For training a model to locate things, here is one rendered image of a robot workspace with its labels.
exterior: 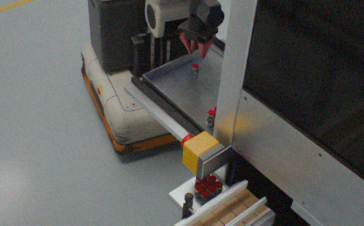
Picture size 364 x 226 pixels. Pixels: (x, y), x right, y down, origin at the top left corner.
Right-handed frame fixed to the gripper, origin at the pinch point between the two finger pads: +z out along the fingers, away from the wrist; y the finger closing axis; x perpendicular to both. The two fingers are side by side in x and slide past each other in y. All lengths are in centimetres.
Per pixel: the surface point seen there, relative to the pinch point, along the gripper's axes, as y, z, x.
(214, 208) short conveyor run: 34, 6, -42
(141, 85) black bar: -10.4, 8.0, -14.2
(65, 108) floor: -101, 91, 28
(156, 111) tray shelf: -1.4, 10.7, -18.5
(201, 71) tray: -1.6, 10.0, 4.9
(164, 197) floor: -25, 97, 14
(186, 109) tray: 5.2, 10.8, -12.4
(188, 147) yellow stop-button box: 22.3, -2.2, -36.3
